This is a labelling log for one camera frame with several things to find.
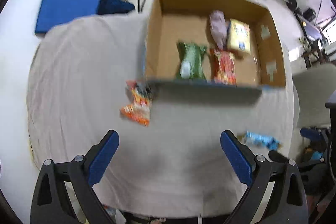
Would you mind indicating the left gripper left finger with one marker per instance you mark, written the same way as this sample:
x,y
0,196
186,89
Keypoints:
x,y
51,203

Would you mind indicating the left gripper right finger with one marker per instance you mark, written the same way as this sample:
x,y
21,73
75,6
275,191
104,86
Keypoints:
x,y
287,202

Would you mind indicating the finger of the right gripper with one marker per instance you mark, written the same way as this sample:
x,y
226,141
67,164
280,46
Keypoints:
x,y
311,134

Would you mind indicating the light blue snack bag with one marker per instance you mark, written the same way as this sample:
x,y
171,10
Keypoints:
x,y
259,140

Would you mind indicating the orange panda snack bag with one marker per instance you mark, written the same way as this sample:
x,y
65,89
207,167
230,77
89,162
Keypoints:
x,y
139,110

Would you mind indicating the green snack bag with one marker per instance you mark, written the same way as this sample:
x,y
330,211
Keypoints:
x,y
191,57

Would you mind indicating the dark wooden stool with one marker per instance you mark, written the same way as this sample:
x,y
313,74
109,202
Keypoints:
x,y
312,54

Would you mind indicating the red snack bag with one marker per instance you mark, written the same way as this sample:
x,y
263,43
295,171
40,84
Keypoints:
x,y
223,67

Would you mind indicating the white tablecloth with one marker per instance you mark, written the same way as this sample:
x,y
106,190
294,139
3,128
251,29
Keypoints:
x,y
85,80

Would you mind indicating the yellow tissue pack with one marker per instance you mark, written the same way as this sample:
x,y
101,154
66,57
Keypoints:
x,y
238,38

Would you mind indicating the lavender cloth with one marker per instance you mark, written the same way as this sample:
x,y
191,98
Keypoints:
x,y
218,29

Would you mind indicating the cardboard box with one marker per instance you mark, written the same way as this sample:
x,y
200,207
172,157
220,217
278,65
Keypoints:
x,y
188,21

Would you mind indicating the blue foam mat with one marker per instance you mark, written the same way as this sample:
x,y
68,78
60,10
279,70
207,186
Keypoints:
x,y
56,12

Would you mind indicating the dark blue fabric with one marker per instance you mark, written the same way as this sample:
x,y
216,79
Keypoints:
x,y
106,7

